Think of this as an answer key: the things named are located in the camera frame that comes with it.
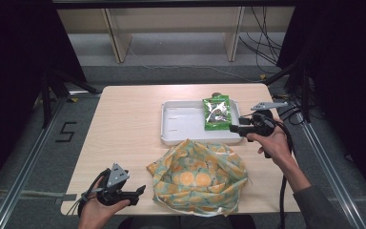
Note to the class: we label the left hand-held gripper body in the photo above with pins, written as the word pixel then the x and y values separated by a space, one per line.
pixel 116 176

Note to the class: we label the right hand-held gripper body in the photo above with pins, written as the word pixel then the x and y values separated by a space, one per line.
pixel 263 122

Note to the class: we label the green snack packet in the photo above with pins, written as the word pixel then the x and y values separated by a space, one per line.
pixel 217 113

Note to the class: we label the white plastic tray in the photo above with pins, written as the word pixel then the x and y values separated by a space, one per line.
pixel 184 124

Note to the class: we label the floral yellow green cloth bag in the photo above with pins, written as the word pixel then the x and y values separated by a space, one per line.
pixel 200 178

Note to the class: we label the person's right hand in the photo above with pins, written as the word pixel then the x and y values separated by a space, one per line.
pixel 276 144

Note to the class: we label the person's left hand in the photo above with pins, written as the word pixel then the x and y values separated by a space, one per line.
pixel 93 213

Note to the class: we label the dark round table grommet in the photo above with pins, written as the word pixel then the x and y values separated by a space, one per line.
pixel 216 93

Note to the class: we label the black metal stand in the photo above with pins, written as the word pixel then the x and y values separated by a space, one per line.
pixel 304 95
pixel 47 101

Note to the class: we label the black tape floor mark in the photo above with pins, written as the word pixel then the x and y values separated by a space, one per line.
pixel 66 132

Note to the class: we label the grey floor tape strip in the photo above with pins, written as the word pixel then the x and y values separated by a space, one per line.
pixel 28 193

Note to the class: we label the black curtain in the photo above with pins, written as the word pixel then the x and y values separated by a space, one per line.
pixel 349 79
pixel 16 79

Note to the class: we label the light wooden desk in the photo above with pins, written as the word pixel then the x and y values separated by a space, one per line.
pixel 120 35

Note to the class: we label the aluminium floor rail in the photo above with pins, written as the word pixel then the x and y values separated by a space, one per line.
pixel 330 171
pixel 28 162

